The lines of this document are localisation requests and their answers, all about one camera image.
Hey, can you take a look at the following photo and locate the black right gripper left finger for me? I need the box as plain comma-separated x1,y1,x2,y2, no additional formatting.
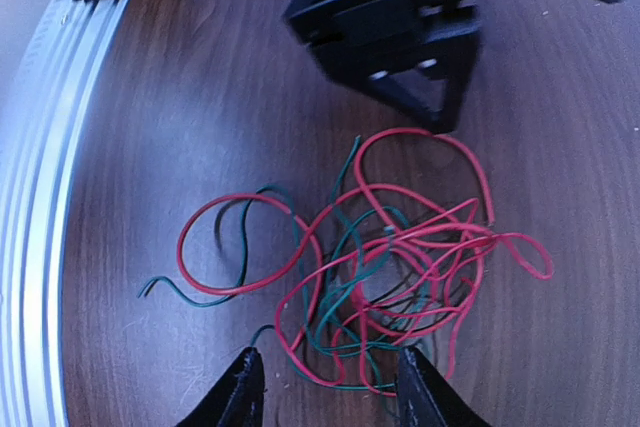
178,347,264,427

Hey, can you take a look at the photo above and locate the green cable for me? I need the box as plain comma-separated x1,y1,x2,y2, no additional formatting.
138,135,436,398

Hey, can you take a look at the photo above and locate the red cable bundle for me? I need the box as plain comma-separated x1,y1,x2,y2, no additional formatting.
177,127,555,396

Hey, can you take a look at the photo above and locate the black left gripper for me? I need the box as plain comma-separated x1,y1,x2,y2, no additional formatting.
284,0,480,133

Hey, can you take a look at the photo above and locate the aluminium front rail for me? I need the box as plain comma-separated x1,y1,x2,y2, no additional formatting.
1,0,129,426

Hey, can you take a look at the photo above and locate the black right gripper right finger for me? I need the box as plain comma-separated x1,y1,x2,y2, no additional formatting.
396,346,490,427

